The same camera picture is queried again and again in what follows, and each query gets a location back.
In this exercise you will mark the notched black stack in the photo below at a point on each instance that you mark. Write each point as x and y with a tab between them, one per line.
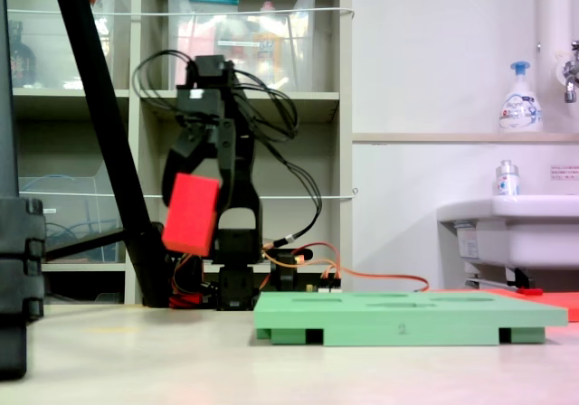
18	260

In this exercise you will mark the white foam soap bottle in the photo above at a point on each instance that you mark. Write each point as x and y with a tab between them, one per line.
520	106

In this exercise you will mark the red square block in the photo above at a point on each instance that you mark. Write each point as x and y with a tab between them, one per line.
192	217

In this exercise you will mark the large clear plastic bin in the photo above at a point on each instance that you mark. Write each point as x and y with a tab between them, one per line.
271	39

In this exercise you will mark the black tripod leg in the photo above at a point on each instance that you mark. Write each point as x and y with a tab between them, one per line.
97	93

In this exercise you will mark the small silver capped bottle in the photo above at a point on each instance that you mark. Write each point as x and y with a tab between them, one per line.
506	181

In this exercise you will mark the dark patterned bottle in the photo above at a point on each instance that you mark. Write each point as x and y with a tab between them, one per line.
21	61

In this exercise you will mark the green shape sorting board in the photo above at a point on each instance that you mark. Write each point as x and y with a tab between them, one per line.
407	321

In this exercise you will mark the small clear plastic bin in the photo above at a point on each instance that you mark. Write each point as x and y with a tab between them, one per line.
50	48

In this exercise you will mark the beige shelving unit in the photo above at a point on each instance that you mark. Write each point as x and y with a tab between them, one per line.
294	106

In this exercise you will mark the white sink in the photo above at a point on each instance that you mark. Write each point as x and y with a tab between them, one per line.
520	238

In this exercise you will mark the dark grey vertical post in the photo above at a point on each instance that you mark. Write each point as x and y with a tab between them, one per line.
6	84

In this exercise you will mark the circuit board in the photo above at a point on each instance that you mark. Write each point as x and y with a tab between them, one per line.
323	288

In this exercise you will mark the clear file holder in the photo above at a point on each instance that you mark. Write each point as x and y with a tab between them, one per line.
68	215

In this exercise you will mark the black table clamp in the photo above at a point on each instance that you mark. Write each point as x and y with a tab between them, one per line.
285	276

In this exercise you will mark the red clip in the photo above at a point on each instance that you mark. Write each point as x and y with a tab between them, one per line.
530	291

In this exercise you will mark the black tripod brace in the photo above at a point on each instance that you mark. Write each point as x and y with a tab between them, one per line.
86	242

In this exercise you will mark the chrome faucet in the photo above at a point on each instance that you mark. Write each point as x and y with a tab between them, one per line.
570	79

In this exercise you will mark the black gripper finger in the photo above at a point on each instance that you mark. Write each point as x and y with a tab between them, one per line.
227	161
181	152

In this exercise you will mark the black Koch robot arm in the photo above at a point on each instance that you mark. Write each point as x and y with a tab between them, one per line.
240	242

